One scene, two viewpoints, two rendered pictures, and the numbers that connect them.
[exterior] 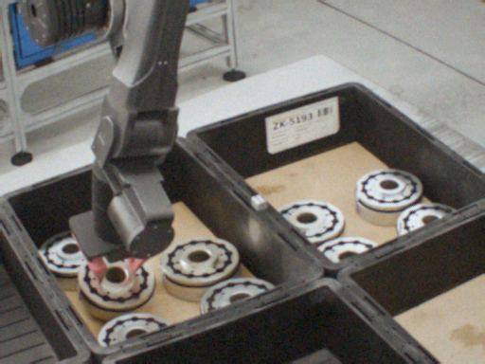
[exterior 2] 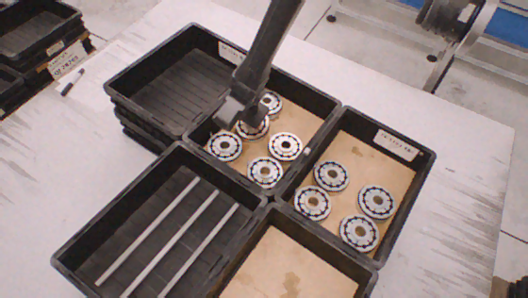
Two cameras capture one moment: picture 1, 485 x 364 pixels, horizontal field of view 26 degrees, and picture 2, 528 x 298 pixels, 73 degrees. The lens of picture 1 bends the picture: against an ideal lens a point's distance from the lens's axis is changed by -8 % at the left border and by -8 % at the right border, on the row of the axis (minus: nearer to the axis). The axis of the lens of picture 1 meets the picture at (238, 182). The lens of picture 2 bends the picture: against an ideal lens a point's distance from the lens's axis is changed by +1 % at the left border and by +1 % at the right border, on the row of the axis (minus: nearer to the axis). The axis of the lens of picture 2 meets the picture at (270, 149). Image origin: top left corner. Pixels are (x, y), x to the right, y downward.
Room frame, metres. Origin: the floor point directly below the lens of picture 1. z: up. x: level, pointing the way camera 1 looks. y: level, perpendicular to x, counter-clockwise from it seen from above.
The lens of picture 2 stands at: (0.78, -0.39, 1.71)
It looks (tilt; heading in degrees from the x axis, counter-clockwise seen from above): 56 degrees down; 52
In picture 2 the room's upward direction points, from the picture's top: 9 degrees clockwise
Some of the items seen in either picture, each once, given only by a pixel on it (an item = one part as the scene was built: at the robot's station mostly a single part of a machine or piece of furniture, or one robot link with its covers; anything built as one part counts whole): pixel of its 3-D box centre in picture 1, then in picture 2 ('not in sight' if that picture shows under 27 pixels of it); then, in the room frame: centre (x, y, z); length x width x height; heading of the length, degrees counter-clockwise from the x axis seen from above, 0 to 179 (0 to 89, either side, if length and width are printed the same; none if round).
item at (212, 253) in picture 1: (199, 257); (286, 145); (1.18, 0.06, 0.86); 0.05 x 0.05 x 0.01
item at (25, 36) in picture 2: not in sight; (46, 58); (0.59, 1.34, 0.37); 0.40 x 0.30 x 0.45; 31
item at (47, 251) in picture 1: (72, 252); (266, 102); (1.22, 0.23, 0.86); 0.10 x 0.10 x 0.01
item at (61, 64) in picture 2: not in sight; (70, 62); (0.69, 1.22, 0.41); 0.31 x 0.02 x 0.16; 31
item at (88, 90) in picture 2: not in sight; (107, 72); (0.82, 0.74, 0.70); 0.33 x 0.23 x 0.01; 31
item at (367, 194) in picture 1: (389, 189); (377, 201); (1.31, -0.21, 0.86); 0.10 x 0.10 x 0.01
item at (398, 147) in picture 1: (348, 201); (354, 186); (1.28, -0.15, 0.87); 0.40 x 0.30 x 0.11; 26
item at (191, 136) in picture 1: (347, 169); (359, 176); (1.28, -0.15, 0.92); 0.40 x 0.30 x 0.02; 26
